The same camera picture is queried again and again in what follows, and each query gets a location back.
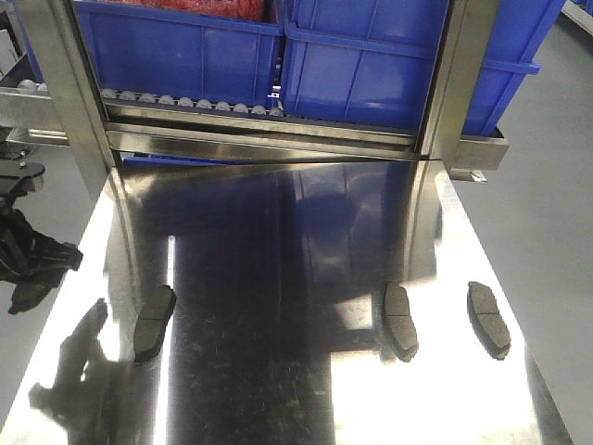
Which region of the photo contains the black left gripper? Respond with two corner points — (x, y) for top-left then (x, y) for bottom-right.
(1, 210), (83, 284)

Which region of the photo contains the grey brake pad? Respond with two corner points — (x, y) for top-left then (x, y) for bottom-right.
(467, 281), (511, 361)
(381, 282), (419, 362)
(7, 271), (61, 315)
(133, 285), (177, 364)

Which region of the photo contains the left blue plastic bin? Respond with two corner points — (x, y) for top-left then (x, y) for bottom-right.
(74, 1), (284, 108)

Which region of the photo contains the blue plastic bin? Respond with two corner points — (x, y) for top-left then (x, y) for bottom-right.
(74, 1), (284, 108)
(281, 1), (563, 136)

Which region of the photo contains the red material in bin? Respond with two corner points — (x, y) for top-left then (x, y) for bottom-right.
(133, 0), (268, 22)

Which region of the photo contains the right blue plastic bin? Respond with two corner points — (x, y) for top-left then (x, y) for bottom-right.
(281, 1), (563, 136)

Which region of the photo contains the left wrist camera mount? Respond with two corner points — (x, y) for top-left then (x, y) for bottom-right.
(1, 159), (45, 198)

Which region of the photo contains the stainless steel roller rack frame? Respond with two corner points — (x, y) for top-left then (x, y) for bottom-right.
(0, 0), (511, 186)

